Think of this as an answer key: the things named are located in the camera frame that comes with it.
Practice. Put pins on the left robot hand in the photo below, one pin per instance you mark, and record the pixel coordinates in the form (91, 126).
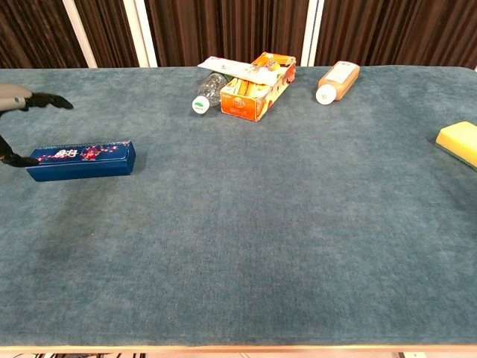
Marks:
(13, 97)

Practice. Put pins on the blue glasses case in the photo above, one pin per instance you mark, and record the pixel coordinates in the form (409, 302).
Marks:
(82, 168)

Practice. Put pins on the clear plastic bottle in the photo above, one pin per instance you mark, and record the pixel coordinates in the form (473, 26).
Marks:
(210, 91)

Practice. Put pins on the dark brown pleated curtain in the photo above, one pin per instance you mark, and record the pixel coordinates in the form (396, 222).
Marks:
(223, 30)

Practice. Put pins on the white toothpaste box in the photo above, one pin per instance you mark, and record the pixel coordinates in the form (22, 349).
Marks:
(238, 71)

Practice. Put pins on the orange carton box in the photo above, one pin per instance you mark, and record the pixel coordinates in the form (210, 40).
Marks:
(242, 104)

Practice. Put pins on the teal table cloth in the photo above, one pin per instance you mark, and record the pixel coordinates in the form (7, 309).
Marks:
(238, 223)

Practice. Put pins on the brown bottle white cap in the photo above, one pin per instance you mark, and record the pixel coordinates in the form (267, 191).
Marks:
(341, 80)

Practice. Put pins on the yellow sponge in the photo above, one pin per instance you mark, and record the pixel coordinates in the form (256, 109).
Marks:
(460, 141)

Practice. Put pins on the white frame post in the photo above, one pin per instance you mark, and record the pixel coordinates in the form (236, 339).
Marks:
(312, 33)
(80, 33)
(141, 33)

